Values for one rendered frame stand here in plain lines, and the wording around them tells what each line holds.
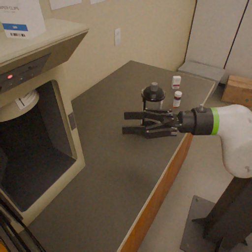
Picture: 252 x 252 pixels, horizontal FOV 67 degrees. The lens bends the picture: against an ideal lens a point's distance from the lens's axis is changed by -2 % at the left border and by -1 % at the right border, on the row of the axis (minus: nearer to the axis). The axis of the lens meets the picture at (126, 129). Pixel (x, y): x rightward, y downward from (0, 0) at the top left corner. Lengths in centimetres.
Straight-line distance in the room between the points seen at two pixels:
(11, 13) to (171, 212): 169
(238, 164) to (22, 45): 59
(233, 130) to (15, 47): 59
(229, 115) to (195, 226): 126
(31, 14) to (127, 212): 63
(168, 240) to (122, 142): 101
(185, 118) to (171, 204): 128
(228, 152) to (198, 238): 119
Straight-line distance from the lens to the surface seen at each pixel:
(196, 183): 202
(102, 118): 108
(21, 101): 56
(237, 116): 68
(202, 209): 188
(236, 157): 64
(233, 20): 321
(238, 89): 309
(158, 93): 84
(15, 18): 41
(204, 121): 65
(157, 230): 174
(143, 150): 91
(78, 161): 81
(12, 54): 36
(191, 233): 177
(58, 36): 41
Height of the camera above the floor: 162
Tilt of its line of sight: 43 degrees down
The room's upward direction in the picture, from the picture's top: straight up
